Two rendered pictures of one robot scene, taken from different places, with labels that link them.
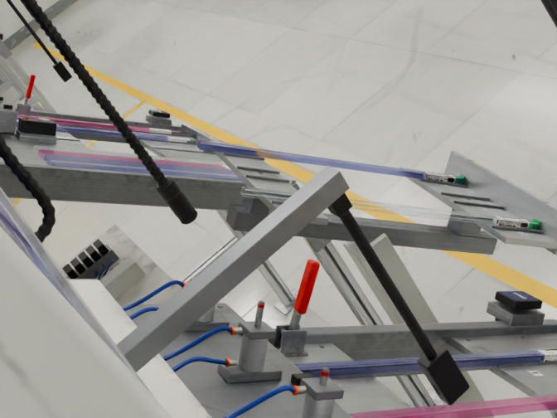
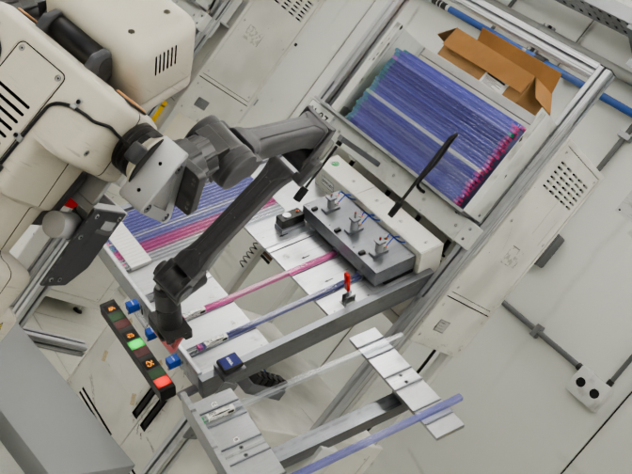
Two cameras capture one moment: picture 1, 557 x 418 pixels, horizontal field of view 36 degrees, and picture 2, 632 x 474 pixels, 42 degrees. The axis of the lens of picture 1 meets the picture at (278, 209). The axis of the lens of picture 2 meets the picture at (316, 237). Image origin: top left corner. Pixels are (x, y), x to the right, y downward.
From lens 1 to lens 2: 2.70 m
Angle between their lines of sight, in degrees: 127
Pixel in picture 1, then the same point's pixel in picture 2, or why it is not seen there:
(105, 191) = not seen: outside the picture
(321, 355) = (333, 304)
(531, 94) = not seen: outside the picture
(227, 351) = (364, 241)
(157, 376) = (374, 207)
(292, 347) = (346, 296)
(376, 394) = (308, 283)
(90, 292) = (417, 243)
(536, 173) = not seen: outside the picture
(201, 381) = (365, 223)
